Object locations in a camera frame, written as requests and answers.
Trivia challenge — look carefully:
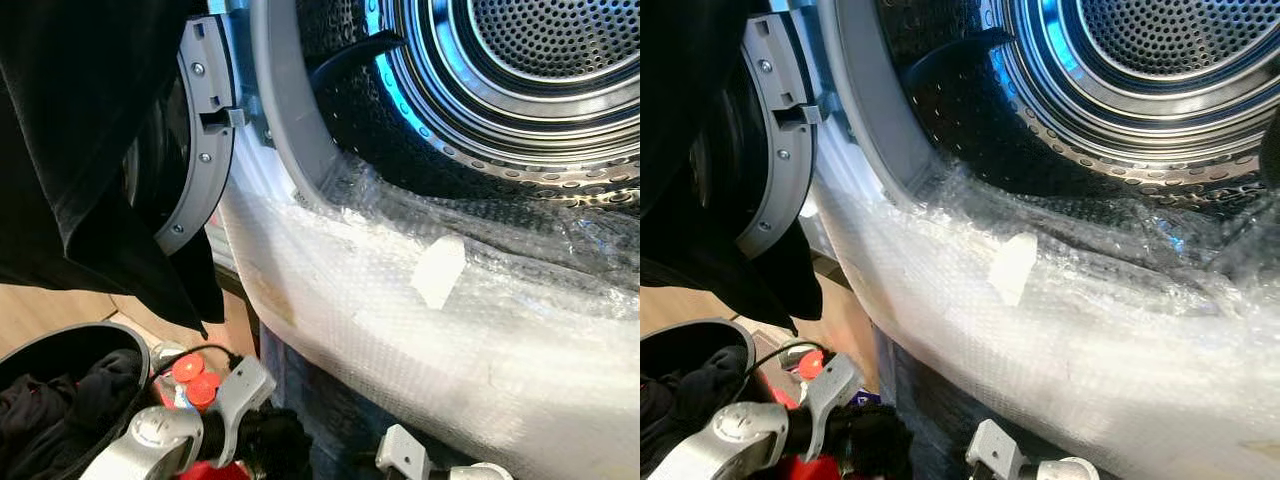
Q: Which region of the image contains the white washing machine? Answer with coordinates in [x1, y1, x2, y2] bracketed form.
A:
[206, 0, 641, 480]
[770, 0, 1280, 480]

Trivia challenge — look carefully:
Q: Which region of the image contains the dark clothes pile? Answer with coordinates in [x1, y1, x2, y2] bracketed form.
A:
[640, 345, 750, 471]
[0, 348, 144, 479]

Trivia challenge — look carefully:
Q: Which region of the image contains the red plastic container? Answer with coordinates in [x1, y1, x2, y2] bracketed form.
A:
[772, 454, 843, 480]
[178, 459, 253, 480]

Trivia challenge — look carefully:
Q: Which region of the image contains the white tape patch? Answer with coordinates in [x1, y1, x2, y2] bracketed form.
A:
[987, 232, 1039, 307]
[411, 234, 467, 310]

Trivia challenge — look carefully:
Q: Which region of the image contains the clear bubble wrap sheet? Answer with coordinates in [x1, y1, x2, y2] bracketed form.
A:
[225, 160, 641, 401]
[812, 160, 1280, 401]

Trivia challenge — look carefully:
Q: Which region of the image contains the grey washer door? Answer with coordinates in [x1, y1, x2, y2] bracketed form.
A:
[735, 14, 825, 260]
[154, 15, 247, 257]

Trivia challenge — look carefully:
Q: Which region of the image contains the grey washer door gasket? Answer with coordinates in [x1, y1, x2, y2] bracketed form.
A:
[818, 0, 926, 206]
[248, 0, 346, 206]

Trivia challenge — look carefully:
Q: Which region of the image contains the perforated steel washer drum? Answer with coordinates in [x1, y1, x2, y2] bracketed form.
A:
[878, 0, 1280, 217]
[296, 0, 641, 213]

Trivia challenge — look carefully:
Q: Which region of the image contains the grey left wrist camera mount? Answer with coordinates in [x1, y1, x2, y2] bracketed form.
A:
[203, 355, 277, 468]
[794, 351, 864, 464]

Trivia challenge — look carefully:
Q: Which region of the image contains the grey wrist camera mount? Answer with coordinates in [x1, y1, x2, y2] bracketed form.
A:
[203, 355, 277, 468]
[375, 424, 433, 480]
[794, 351, 864, 464]
[964, 419, 1028, 480]

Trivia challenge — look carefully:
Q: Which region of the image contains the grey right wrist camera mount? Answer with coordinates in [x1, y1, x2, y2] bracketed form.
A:
[375, 424, 433, 480]
[964, 419, 1028, 480]

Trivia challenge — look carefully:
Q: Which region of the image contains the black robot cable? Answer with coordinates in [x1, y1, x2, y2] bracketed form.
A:
[744, 339, 819, 387]
[148, 343, 244, 385]

